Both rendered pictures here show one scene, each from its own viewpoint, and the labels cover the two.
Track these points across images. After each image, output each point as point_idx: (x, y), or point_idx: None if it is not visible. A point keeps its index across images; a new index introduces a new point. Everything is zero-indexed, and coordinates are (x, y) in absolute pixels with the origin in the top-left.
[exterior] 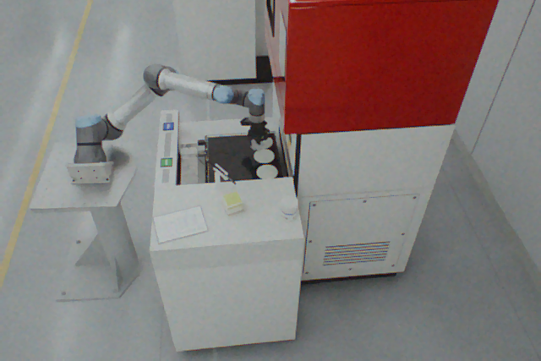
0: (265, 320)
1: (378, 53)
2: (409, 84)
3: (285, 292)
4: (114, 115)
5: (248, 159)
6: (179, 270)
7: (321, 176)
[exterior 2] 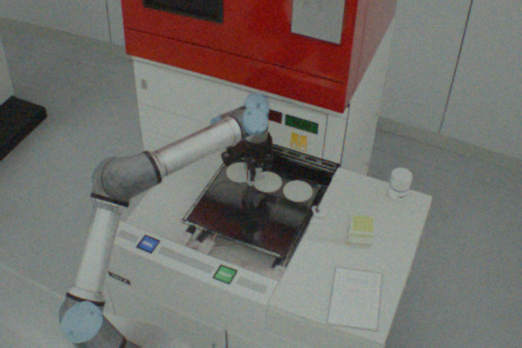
0: None
1: None
2: None
3: None
4: (88, 287)
5: (262, 198)
6: None
7: (350, 145)
